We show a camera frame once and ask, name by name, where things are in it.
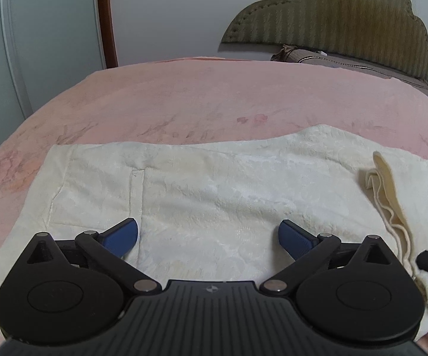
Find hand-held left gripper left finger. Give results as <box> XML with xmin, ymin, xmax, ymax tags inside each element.
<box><xmin>25</xmin><ymin>218</ymin><xmax>163</xmax><ymax>298</ymax></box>

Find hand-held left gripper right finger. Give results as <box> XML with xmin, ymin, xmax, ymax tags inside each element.
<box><xmin>278</xmin><ymin>219</ymin><xmax>398</xmax><ymax>299</ymax></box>

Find white pants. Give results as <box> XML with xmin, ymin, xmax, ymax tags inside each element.
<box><xmin>0</xmin><ymin>124</ymin><xmax>428</xmax><ymax>321</ymax></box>

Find pink bed blanket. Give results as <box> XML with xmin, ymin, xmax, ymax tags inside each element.
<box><xmin>0</xmin><ymin>56</ymin><xmax>428</xmax><ymax>349</ymax></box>

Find grey-brown pillow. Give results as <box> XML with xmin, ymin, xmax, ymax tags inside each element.
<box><xmin>271</xmin><ymin>44</ymin><xmax>428</xmax><ymax>94</ymax></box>

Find flower print wardrobe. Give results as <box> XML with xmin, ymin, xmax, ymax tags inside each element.
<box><xmin>0</xmin><ymin>0</ymin><xmax>108</xmax><ymax>121</ymax></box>

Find olive padded headboard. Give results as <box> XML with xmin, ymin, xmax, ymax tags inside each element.
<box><xmin>219</xmin><ymin>0</ymin><xmax>428</xmax><ymax>90</ymax></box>

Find brown wooden door frame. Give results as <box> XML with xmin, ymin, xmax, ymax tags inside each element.
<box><xmin>95</xmin><ymin>0</ymin><xmax>120</xmax><ymax>69</ymax></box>

